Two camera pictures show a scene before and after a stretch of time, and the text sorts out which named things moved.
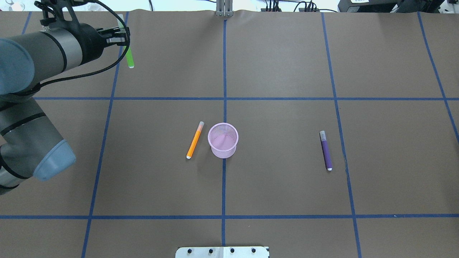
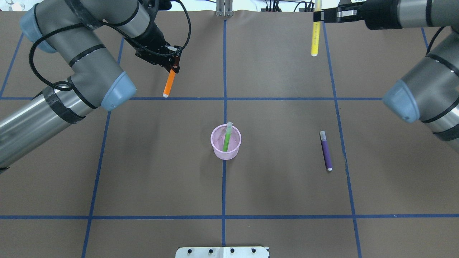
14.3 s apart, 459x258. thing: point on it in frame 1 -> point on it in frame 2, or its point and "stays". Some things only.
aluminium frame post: [224, 8] stays
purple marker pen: [325, 150] stays
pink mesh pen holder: [223, 137] stays
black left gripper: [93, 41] -> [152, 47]
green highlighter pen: [129, 57] -> [228, 133]
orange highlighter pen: [195, 140] -> [168, 86]
